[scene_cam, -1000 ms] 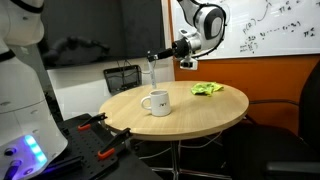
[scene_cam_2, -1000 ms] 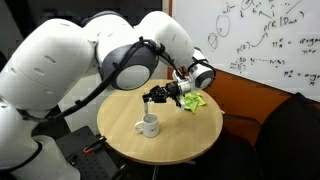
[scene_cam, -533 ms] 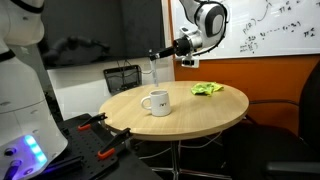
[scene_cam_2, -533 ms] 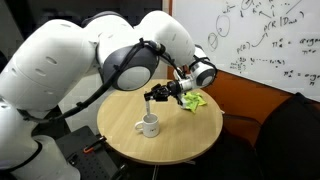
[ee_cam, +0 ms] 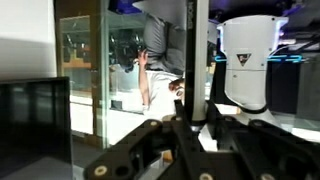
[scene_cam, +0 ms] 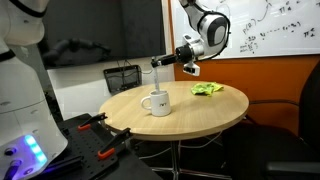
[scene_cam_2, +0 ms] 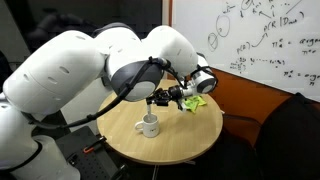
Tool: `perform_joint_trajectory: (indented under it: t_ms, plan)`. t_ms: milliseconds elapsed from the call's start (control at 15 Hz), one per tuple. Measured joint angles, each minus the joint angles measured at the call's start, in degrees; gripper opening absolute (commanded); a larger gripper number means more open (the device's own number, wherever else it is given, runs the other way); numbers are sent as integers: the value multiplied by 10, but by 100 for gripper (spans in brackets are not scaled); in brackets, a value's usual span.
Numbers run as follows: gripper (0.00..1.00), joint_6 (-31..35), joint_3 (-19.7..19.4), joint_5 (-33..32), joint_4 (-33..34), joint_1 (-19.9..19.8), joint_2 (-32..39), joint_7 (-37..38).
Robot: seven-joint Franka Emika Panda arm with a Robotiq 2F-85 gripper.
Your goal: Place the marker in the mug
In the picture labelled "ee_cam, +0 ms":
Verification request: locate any black wall television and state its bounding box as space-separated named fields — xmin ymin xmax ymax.
xmin=0 ymin=76 xmax=73 ymax=168

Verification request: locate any person in white shirt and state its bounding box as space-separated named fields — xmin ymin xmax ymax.
xmin=137 ymin=13 xmax=187 ymax=122

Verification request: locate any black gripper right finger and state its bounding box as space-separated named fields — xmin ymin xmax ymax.
xmin=199 ymin=99 xmax=320 ymax=180

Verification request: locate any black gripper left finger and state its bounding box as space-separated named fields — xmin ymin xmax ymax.
xmin=83 ymin=99 xmax=208 ymax=180

